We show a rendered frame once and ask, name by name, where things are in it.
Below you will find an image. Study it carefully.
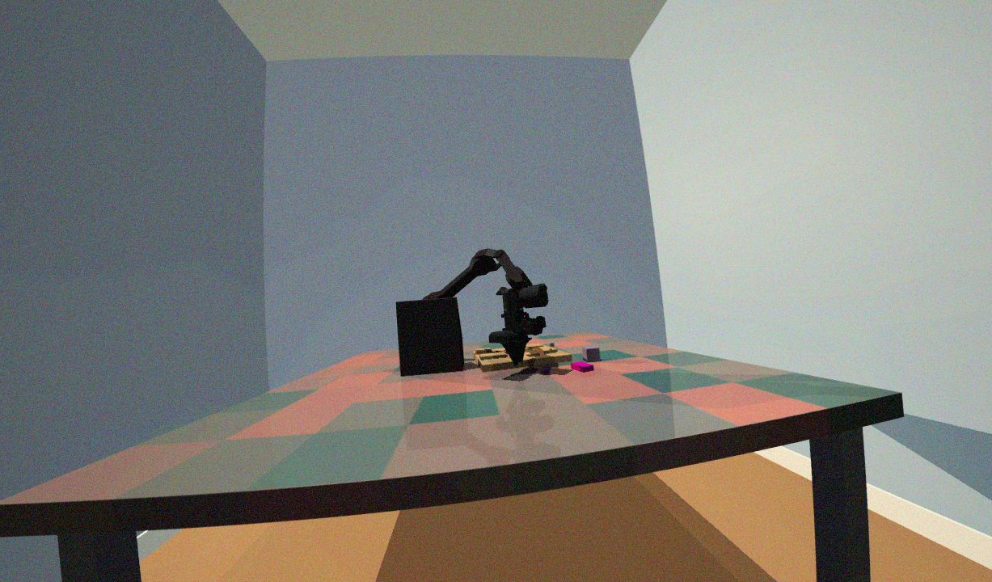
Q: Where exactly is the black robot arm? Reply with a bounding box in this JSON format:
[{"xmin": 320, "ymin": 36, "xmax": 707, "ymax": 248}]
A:
[{"xmin": 422, "ymin": 248, "xmax": 548, "ymax": 335}]

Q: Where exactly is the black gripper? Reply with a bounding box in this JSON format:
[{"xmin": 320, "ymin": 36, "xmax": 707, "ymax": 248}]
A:
[{"xmin": 489, "ymin": 309, "xmax": 532, "ymax": 365}]

